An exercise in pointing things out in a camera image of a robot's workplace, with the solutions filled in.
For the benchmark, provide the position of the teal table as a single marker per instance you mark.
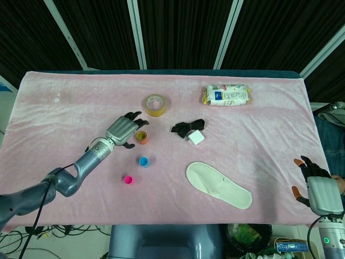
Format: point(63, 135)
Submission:
point(161, 72)

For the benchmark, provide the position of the white post with blue sign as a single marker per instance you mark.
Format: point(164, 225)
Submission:
point(6, 82)

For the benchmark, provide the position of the blue jeans leg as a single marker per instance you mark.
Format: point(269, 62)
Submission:
point(331, 145)

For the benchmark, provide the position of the blue-grey robot torso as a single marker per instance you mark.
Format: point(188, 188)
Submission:
point(167, 242)

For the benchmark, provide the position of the pink plastic cup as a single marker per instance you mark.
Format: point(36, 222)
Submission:
point(128, 180)

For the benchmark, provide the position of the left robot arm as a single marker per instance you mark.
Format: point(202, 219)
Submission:
point(81, 167)

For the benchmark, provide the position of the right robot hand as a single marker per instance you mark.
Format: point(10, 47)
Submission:
point(323, 194)

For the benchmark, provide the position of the yellow plastic cup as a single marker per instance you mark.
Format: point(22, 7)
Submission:
point(141, 136)

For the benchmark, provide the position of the cardboard box with blue item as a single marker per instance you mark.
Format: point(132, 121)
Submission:
point(292, 246)

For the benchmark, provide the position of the black curtain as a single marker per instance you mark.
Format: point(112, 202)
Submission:
point(183, 32)

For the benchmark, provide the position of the white slanted frame post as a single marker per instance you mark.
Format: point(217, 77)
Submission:
point(67, 35)

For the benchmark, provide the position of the black trash bin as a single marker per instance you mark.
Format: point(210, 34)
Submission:
point(248, 237)

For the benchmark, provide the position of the white power adapter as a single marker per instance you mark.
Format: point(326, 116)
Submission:
point(196, 138)

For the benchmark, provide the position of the light blue plastic cup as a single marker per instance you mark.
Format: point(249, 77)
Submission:
point(144, 161)

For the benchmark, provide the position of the white double frame post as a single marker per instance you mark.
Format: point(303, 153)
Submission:
point(137, 35)

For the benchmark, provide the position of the yellow packing tape roll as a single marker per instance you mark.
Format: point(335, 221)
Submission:
point(156, 110)

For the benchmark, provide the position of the white disposable slipper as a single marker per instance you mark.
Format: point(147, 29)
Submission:
point(231, 193)

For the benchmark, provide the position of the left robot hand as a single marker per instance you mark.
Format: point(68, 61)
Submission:
point(121, 129)

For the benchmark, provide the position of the pink plush blanket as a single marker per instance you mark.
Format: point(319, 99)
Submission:
point(81, 108)

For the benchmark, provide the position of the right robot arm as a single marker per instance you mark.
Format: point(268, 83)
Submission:
point(332, 237)

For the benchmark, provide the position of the orange plastic cup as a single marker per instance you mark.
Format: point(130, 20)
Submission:
point(145, 140)

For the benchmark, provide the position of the white snack package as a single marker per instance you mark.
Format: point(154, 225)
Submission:
point(226, 94)

